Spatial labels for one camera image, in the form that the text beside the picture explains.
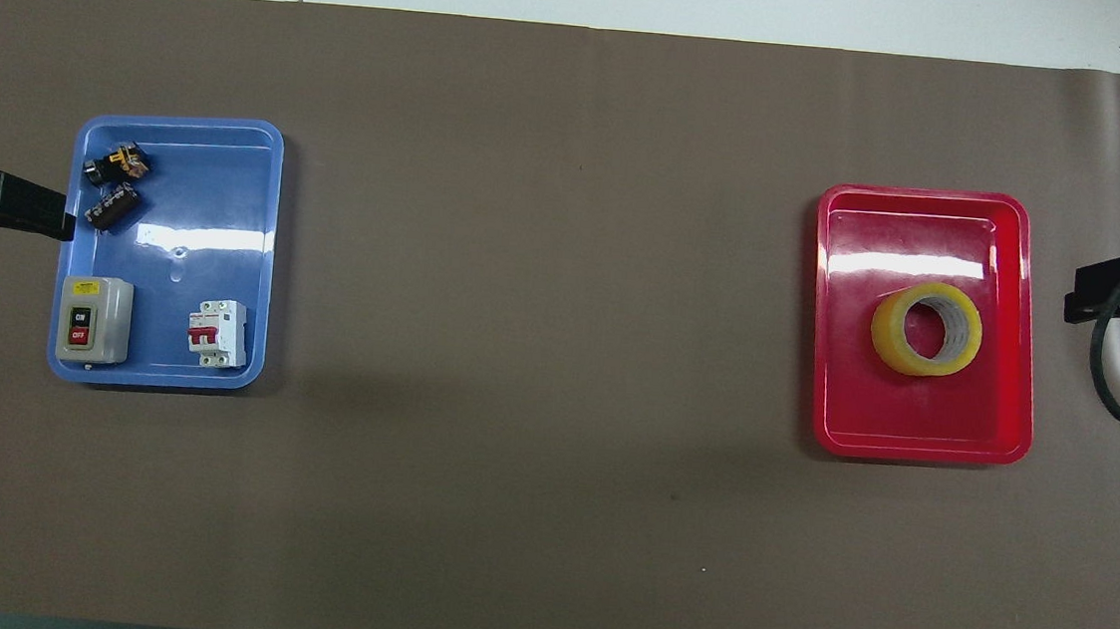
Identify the yellow tape roll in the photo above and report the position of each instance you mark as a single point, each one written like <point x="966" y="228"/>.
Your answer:
<point x="890" y="339"/>

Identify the white circuit breaker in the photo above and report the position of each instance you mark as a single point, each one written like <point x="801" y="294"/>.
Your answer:
<point x="229" y="333"/>

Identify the blue plastic tray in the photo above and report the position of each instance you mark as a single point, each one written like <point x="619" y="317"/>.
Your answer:
<point x="218" y="218"/>

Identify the red plastic tray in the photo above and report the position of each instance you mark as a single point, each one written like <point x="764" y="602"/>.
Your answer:
<point x="911" y="422"/>

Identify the black terminal block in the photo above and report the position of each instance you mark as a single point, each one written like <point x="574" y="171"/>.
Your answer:
<point x="113" y="207"/>

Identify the grey on-off switch box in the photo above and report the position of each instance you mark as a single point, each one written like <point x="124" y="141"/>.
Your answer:
<point x="110" y="319"/>

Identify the black and yellow push-button switch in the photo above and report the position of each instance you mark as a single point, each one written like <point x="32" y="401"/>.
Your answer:
<point x="118" y="162"/>

